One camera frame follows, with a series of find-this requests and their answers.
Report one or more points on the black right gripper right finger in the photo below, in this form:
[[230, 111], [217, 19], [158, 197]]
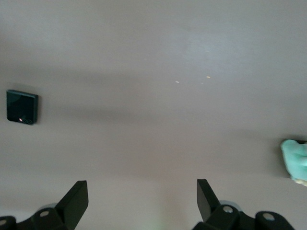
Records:
[[208, 203]]

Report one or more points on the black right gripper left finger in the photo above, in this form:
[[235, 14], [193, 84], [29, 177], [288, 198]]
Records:
[[72, 206]]

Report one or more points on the black flip phone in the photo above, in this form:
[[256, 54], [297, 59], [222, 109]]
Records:
[[22, 109]]

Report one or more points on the green dinosaur plush toy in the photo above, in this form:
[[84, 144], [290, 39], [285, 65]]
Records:
[[296, 159]]

